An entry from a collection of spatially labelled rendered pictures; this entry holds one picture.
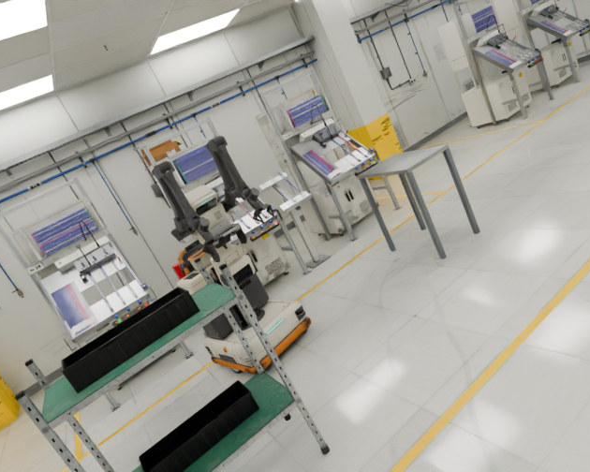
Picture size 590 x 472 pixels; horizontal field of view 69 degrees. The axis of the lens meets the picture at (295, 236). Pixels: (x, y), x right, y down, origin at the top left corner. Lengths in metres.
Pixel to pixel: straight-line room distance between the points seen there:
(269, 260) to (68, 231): 1.97
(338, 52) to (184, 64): 2.27
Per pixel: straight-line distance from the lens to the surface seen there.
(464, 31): 7.49
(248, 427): 2.23
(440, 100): 8.96
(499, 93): 7.47
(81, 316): 4.13
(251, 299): 3.47
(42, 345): 6.09
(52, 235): 4.41
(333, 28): 7.09
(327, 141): 5.23
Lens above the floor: 1.54
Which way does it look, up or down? 14 degrees down
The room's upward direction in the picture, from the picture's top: 27 degrees counter-clockwise
